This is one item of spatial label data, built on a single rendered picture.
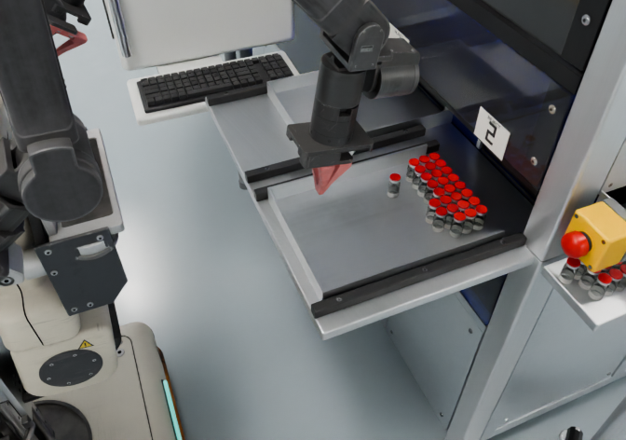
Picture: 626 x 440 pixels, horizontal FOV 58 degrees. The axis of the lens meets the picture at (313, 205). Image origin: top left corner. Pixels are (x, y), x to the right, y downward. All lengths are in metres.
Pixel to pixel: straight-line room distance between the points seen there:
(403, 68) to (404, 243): 0.38
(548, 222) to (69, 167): 0.72
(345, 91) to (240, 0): 0.97
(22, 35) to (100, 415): 1.17
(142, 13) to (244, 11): 0.27
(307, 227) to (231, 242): 1.20
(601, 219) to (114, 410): 1.19
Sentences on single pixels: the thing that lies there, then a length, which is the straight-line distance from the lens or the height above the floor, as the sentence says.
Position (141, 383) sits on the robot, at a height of 0.28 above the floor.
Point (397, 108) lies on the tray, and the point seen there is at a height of 0.88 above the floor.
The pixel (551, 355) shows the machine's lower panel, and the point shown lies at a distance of 1.47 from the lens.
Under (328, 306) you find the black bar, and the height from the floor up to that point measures 0.90.
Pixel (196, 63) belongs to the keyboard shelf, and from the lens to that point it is 1.67.
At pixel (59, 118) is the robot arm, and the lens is 0.59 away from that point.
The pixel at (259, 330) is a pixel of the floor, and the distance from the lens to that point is 1.95.
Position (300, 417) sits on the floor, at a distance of 1.80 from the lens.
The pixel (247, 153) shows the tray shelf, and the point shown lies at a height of 0.88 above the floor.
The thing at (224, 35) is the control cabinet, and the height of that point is 0.86.
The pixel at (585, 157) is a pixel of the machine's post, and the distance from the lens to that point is 0.90.
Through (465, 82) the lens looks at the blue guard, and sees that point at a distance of 1.09.
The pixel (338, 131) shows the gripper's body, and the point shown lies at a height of 1.19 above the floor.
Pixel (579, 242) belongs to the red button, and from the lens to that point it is 0.91.
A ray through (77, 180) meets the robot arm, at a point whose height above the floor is 1.25.
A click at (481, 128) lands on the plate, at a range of 1.07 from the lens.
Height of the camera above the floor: 1.63
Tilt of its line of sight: 44 degrees down
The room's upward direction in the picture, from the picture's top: straight up
